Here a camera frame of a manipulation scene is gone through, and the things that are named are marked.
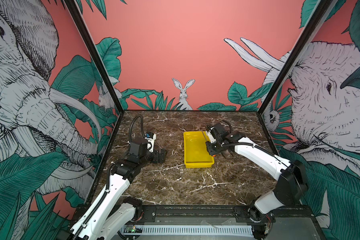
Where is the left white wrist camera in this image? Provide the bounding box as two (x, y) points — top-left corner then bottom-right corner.
(146, 132), (157, 153)

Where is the yellow plastic bin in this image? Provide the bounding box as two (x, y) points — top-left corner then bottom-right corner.
(183, 131), (215, 169)

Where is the white slotted cable duct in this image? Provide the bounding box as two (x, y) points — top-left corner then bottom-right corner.
(120, 225), (254, 237)

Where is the left black frame post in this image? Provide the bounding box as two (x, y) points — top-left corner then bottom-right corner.
(64, 0), (124, 114)

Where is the right black frame post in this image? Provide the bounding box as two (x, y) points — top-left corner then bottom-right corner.
(258, 0), (337, 115)

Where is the black frame post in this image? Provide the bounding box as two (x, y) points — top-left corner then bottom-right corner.
(64, 0), (124, 114)
(258, 0), (337, 115)

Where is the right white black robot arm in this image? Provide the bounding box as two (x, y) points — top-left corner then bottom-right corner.
(202, 123), (309, 223)

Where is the black front mounting rail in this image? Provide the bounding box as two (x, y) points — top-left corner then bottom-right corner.
(139, 205), (313, 223)

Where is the small green circuit board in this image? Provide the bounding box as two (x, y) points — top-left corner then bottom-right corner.
(124, 225), (143, 235)

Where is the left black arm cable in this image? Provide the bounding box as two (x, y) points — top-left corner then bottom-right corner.
(128, 115), (146, 143)

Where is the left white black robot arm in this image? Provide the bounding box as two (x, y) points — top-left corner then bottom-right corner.
(56, 138), (168, 240)

